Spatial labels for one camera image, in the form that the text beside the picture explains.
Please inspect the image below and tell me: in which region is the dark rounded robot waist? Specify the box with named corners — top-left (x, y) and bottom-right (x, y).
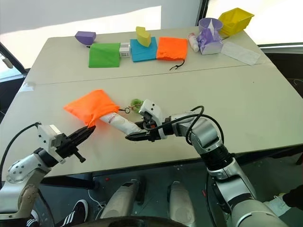
top-left (81, 215), bottom-right (198, 227)

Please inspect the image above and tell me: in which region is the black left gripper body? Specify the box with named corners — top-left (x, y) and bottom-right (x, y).
top-left (55, 133), bottom-right (87, 164)

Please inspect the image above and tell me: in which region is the white floor cable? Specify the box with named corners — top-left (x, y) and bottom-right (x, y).
top-left (88, 186), bottom-right (107, 210)

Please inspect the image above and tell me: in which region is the blue fabric pouch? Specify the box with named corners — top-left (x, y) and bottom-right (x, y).
top-left (130, 36), bottom-right (158, 63)

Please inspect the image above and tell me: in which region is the beige robot leg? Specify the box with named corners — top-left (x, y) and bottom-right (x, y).
top-left (168, 181), bottom-right (196, 226)
top-left (100, 181), bottom-right (141, 220)

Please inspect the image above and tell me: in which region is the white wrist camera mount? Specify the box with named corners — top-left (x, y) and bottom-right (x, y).
top-left (36, 123), bottom-right (66, 164)
top-left (138, 99), bottom-right (167, 140)

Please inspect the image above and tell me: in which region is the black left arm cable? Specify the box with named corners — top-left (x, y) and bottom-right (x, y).
top-left (0, 122), bottom-right (41, 175)

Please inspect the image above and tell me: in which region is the purple tissue box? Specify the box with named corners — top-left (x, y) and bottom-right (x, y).
top-left (196, 28), bottom-right (224, 56)

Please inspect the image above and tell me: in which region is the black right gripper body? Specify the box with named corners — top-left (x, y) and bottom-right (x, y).
top-left (141, 112), bottom-right (164, 143)

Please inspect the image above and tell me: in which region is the black frame with white handle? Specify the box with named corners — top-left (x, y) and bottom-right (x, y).
top-left (0, 42), bottom-right (32, 82)

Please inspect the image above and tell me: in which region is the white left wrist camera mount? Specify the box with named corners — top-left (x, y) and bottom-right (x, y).
top-left (36, 123), bottom-right (66, 164)

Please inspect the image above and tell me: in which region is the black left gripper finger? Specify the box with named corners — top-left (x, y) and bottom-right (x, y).
top-left (70, 126), bottom-right (97, 148)
top-left (67, 126), bottom-right (90, 140)

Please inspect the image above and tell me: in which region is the white sneaker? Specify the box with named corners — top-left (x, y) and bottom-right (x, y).
top-left (263, 193), bottom-right (292, 217)

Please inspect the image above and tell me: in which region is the translucent purple cup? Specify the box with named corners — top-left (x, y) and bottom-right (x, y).
top-left (198, 17), bottom-right (224, 36)

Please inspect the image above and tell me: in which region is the white tube with pink cap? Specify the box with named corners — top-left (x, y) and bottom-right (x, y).
top-left (187, 32), bottom-right (200, 52)

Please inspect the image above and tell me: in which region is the orange pouch with black drawstring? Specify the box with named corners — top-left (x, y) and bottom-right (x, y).
top-left (156, 36), bottom-right (189, 71)

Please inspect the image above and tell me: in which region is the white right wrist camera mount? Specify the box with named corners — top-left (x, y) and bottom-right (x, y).
top-left (138, 99), bottom-right (167, 140)

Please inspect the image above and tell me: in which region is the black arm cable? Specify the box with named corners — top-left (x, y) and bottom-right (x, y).
top-left (151, 105), bottom-right (224, 148)
top-left (0, 122), bottom-right (41, 175)

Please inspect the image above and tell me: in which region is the green pompom key ring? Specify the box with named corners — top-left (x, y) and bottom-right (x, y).
top-left (118, 98), bottom-right (144, 114)

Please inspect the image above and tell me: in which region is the green fabric pouch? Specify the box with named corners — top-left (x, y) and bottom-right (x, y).
top-left (88, 42), bottom-right (122, 69)

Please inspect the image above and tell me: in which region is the clear tape piece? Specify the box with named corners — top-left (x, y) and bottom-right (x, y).
top-left (22, 81), bottom-right (36, 92)

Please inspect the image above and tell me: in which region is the black striped sneaker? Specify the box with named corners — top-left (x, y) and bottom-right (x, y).
top-left (54, 199), bottom-right (89, 227)
top-left (25, 209), bottom-right (40, 227)

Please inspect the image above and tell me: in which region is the yellow plastic bin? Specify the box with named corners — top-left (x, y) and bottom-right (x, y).
top-left (217, 7), bottom-right (255, 37)

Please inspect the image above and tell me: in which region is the yellow foam block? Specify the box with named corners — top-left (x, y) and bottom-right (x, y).
top-left (135, 26), bottom-right (152, 48)

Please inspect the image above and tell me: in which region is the orange pouch with green pompom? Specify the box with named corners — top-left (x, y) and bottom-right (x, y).
top-left (63, 88), bottom-right (120, 127)

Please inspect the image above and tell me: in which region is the black trouser leg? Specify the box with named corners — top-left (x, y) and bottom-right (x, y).
top-left (282, 183), bottom-right (303, 211)

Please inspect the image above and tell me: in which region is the small white printed box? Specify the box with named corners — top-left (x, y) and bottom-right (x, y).
top-left (119, 42), bottom-right (132, 59)

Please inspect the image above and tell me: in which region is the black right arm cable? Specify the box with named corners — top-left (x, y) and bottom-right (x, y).
top-left (151, 105), bottom-right (224, 148)

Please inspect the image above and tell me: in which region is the white tube with red print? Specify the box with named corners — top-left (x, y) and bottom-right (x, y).
top-left (98, 113), bottom-right (143, 137)

